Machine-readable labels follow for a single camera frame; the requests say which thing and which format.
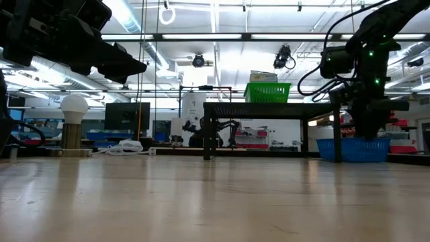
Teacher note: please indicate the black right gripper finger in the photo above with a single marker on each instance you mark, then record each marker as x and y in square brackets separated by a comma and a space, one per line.
[373, 124]
[357, 121]

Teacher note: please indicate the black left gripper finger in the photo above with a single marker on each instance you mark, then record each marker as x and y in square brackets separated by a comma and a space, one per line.
[121, 65]

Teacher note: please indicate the blue plastic slotted basket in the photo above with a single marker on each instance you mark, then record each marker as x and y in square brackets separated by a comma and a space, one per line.
[336, 151]

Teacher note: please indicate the black mesh monitor riser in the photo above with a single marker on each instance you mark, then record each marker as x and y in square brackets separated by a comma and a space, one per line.
[268, 109]

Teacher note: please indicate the green plastic slotted basket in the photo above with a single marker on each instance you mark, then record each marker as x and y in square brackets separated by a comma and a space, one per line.
[267, 93]

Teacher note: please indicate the yellow green crayon box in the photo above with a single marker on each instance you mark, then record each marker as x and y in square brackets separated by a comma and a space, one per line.
[263, 77]

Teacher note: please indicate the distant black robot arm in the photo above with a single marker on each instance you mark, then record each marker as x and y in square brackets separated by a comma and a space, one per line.
[187, 128]
[231, 126]

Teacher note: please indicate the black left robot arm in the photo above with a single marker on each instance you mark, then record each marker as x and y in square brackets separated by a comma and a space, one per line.
[2, 97]

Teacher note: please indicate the black shelf rack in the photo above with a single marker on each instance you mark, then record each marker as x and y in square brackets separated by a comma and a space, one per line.
[399, 120]

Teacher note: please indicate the red storage bin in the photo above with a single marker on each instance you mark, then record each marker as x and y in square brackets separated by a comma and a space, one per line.
[403, 150]

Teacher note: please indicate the black monitor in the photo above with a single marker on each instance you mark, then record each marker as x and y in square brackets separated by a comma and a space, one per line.
[127, 116]

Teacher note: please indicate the brass lamp with white bulb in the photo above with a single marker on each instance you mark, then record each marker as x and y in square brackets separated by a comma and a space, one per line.
[74, 107]

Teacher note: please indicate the blue storage tray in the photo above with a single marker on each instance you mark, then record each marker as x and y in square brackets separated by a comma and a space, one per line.
[107, 135]

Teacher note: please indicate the white box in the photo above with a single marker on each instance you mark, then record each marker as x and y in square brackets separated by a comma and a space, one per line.
[176, 127]

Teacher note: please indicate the white cabinet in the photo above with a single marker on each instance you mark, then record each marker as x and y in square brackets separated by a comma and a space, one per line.
[193, 107]

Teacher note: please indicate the computer monitor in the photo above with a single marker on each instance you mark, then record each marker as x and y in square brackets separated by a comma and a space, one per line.
[16, 114]

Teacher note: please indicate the white shelf unit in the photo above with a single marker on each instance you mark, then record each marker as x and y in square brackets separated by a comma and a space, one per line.
[255, 138]

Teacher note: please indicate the person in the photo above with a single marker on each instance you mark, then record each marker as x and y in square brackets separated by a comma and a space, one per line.
[196, 138]

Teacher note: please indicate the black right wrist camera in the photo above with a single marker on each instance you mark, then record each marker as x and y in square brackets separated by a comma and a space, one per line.
[337, 62]

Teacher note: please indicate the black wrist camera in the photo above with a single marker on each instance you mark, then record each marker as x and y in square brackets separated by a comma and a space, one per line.
[337, 62]
[95, 15]

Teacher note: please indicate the black rig camera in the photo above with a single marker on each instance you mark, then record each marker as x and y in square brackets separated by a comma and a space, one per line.
[198, 60]
[416, 62]
[282, 57]

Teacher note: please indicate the silver ventilation duct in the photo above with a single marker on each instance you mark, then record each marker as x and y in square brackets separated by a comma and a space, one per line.
[416, 50]
[67, 79]

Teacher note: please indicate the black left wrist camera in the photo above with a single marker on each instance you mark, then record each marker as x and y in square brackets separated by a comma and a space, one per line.
[95, 15]

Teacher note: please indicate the black aluminium rig frame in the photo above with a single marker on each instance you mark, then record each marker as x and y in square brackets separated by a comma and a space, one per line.
[268, 153]

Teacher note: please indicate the small grey post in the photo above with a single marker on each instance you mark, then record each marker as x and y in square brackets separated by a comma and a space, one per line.
[13, 153]

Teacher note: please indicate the black light bar frame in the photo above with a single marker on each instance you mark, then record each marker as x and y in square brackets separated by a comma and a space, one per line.
[246, 37]

